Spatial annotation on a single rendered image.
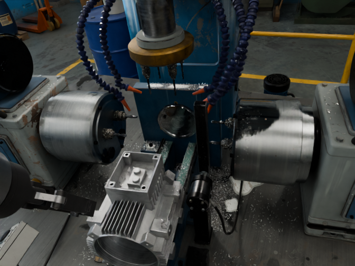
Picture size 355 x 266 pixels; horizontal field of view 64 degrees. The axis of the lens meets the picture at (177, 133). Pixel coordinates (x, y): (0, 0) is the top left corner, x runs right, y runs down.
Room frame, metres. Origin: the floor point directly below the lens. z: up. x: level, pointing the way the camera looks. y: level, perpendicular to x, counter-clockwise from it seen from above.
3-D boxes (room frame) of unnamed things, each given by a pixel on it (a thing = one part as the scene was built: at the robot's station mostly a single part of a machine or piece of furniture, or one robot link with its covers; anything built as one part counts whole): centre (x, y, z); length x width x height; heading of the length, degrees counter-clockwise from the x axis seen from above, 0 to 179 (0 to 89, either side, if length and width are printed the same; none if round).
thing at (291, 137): (0.62, -0.29, 1.04); 0.41 x 0.25 x 0.25; 71
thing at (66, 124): (0.84, 0.36, 1.04); 0.37 x 0.25 x 0.25; 71
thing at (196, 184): (0.64, -0.13, 0.92); 0.45 x 0.13 x 0.24; 161
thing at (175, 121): (0.81, -0.01, 1.02); 0.15 x 0.02 x 0.15; 71
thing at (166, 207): (0.43, 0.12, 1.01); 0.20 x 0.19 x 0.19; 162
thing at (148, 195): (0.47, 0.11, 1.11); 0.12 x 0.11 x 0.07; 162
